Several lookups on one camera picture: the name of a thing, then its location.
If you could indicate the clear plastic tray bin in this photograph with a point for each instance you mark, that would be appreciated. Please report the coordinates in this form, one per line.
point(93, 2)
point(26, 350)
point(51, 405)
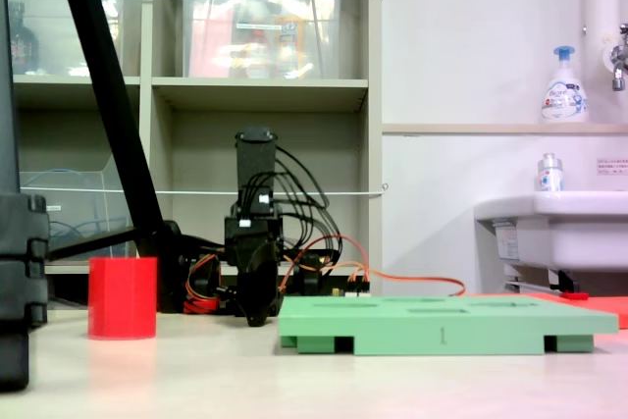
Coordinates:
point(73, 213)

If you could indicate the pink wall sign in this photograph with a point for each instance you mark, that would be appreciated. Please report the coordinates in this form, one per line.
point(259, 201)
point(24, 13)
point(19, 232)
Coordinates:
point(613, 166)

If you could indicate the pink package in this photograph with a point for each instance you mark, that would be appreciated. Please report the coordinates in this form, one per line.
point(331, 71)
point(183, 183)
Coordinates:
point(208, 46)

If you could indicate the beige shelf unit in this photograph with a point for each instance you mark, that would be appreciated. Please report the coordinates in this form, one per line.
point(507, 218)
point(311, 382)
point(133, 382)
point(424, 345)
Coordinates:
point(260, 88)

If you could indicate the white foam soap bottle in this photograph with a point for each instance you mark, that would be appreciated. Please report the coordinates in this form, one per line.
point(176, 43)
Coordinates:
point(564, 95)

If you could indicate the notched black tripod leg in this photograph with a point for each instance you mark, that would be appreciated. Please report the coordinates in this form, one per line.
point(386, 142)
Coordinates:
point(15, 267)

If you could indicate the small clear pump bottle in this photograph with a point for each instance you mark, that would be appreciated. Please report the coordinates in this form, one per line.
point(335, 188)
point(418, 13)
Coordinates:
point(550, 178)

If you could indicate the thick black tripod leg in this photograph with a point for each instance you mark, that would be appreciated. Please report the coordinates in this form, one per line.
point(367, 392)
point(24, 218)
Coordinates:
point(105, 95)

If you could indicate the white sink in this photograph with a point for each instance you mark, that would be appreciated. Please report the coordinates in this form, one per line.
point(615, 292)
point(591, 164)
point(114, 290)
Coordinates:
point(579, 232)

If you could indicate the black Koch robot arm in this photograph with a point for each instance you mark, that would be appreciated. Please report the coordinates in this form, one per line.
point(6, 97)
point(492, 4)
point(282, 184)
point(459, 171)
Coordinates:
point(255, 169)

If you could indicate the red octagonal pillar block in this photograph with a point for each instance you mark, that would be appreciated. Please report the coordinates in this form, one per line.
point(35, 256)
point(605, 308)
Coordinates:
point(122, 298)

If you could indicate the orange flat block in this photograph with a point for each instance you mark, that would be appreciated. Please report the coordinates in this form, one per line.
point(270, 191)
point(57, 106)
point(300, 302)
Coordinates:
point(608, 310)

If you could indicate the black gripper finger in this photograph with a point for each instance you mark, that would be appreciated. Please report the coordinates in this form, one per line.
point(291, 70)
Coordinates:
point(267, 296)
point(244, 291)

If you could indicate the yellow bottle pink cap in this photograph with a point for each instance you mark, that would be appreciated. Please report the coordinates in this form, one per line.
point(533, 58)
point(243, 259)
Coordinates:
point(290, 41)

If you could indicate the large clear plastic bin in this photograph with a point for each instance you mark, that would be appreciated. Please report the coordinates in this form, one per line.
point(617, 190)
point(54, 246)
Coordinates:
point(329, 46)

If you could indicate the metal faucet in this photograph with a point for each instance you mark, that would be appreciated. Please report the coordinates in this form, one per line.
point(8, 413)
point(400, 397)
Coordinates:
point(619, 70)

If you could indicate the dark glass bottle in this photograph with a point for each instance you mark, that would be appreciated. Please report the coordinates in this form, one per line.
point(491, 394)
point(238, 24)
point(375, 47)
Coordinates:
point(22, 46)

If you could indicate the green shape sorter board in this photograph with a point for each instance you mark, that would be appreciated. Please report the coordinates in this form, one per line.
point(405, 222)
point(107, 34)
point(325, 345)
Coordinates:
point(441, 326)

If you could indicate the thin black tripod brace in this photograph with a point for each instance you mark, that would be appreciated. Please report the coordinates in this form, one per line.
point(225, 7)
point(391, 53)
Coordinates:
point(93, 242)

